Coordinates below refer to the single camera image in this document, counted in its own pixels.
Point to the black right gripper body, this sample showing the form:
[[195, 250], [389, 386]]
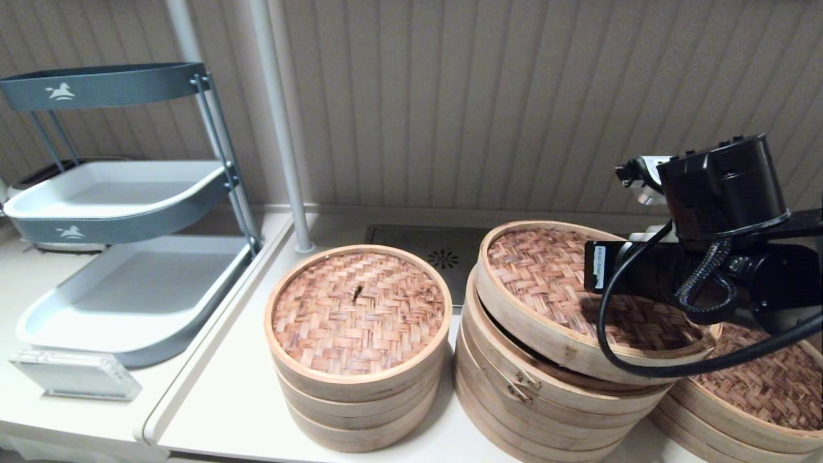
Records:
[[771, 283]]

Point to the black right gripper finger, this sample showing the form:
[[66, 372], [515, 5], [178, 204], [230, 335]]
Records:
[[636, 270]]

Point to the large woven bamboo steamer lid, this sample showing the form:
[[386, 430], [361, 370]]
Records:
[[540, 276]]

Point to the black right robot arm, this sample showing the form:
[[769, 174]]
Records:
[[726, 186]]

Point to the right bamboo steamer stack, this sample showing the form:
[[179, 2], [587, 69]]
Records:
[[771, 386]]

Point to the bamboo steamer with liner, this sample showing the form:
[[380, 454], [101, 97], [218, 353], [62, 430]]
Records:
[[514, 392]]

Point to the large bamboo steamer basket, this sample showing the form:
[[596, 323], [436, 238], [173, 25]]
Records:
[[546, 450], [694, 440]]

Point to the small woven bamboo steamer lid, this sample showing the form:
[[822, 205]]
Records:
[[357, 312]]

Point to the small bamboo steamer basket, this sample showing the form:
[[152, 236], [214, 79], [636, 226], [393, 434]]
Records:
[[360, 417], [360, 442]]

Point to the steel drain plate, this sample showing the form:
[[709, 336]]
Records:
[[411, 247]]

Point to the white support pole with flange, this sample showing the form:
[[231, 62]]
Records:
[[276, 96]]

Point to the grey-blue white-lined rack tray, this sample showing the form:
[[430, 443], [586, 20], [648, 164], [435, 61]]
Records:
[[141, 294]]

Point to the grey-blue rack tray horse logo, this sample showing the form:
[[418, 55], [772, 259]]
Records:
[[116, 191], [128, 87]]

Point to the clear acrylic warning sign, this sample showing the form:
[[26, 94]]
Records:
[[76, 375]]

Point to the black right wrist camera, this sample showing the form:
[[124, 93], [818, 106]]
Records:
[[643, 177]]

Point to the grey-blue metal rack frame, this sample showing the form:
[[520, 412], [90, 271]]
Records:
[[221, 145]]

